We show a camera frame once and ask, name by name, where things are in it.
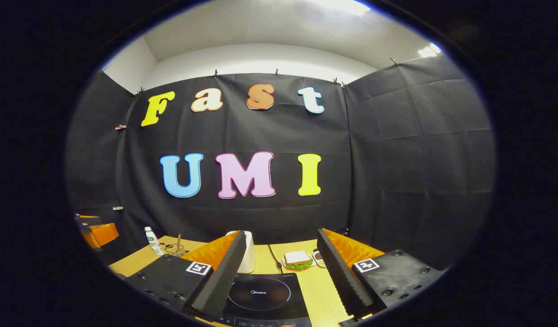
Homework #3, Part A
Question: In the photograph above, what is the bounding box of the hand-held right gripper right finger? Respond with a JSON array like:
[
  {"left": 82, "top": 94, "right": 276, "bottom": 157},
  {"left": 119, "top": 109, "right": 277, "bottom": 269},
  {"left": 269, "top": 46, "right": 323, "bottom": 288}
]
[{"left": 316, "top": 228, "right": 445, "bottom": 327}]

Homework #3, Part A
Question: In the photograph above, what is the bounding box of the black induction cooktop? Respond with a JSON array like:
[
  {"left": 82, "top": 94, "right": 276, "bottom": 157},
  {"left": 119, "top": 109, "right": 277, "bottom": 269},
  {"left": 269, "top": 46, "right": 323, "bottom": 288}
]
[{"left": 218, "top": 272, "right": 312, "bottom": 327}]

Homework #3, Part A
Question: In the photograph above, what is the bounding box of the white toaster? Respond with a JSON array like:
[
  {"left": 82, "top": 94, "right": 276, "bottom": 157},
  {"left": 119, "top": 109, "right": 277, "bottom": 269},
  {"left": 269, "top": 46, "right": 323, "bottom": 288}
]
[{"left": 226, "top": 230, "right": 256, "bottom": 274}]

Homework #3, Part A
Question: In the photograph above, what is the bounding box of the black backdrop cloth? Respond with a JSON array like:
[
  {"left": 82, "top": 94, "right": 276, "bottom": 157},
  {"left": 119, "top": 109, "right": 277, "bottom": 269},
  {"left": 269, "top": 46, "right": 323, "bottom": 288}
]
[{"left": 65, "top": 54, "right": 497, "bottom": 273}]

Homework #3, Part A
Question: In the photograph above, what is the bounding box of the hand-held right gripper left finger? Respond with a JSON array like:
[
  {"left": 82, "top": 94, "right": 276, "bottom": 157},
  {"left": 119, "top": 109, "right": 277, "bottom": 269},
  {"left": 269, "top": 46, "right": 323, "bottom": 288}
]
[{"left": 124, "top": 230, "right": 248, "bottom": 323}]

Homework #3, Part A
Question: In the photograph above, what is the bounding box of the sandwich with lettuce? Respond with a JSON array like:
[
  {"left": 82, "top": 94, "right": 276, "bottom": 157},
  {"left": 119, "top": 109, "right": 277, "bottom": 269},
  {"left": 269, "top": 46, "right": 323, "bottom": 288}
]
[{"left": 283, "top": 251, "right": 315, "bottom": 270}]

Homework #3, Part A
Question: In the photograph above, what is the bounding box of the white drink bottle green label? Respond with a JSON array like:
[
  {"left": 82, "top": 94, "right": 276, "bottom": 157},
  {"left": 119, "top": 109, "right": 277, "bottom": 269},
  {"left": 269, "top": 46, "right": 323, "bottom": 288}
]
[{"left": 144, "top": 227, "right": 165, "bottom": 256}]

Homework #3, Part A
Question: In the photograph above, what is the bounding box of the ceiling light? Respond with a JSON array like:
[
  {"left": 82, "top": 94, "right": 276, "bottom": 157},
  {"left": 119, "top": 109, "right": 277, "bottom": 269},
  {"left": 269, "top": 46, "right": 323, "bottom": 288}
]
[{"left": 418, "top": 42, "right": 443, "bottom": 58}]

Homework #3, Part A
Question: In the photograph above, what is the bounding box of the black power cable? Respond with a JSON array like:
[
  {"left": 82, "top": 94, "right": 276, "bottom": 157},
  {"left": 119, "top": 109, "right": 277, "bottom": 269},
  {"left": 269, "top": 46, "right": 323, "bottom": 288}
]
[{"left": 268, "top": 244, "right": 284, "bottom": 273}]

